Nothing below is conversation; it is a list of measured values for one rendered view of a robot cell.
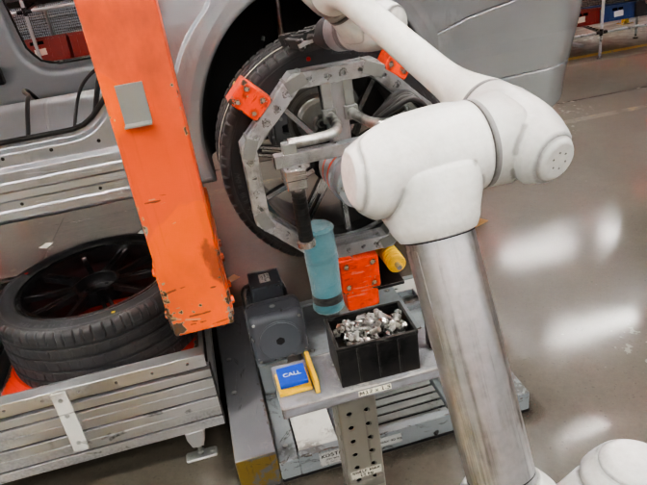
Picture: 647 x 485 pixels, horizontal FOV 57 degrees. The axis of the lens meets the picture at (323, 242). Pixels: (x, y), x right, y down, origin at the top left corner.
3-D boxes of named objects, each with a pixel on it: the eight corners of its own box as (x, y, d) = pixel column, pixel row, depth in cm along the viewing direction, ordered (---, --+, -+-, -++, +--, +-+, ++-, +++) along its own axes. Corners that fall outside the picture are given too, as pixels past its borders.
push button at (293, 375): (303, 369, 150) (302, 361, 149) (309, 386, 144) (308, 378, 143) (276, 375, 149) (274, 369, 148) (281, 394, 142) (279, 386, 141)
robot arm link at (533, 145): (523, 63, 91) (444, 82, 88) (605, 108, 78) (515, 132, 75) (513, 140, 99) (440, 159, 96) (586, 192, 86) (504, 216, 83)
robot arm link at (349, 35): (375, 23, 139) (338, -14, 131) (424, 15, 127) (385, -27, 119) (356, 63, 137) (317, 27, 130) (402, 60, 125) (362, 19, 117)
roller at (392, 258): (378, 234, 205) (376, 219, 202) (409, 273, 179) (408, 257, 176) (362, 238, 204) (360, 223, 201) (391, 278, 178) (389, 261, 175)
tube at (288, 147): (336, 121, 156) (330, 81, 151) (357, 140, 139) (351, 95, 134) (271, 135, 153) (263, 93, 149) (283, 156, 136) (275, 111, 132)
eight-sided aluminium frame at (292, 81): (435, 225, 183) (426, 43, 159) (444, 234, 178) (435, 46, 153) (263, 266, 175) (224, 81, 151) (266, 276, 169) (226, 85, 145)
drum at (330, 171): (366, 178, 172) (361, 131, 165) (391, 204, 153) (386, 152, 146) (319, 189, 169) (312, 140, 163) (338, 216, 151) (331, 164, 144)
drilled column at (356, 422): (377, 475, 174) (362, 361, 155) (388, 502, 165) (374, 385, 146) (345, 485, 172) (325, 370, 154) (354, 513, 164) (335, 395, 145)
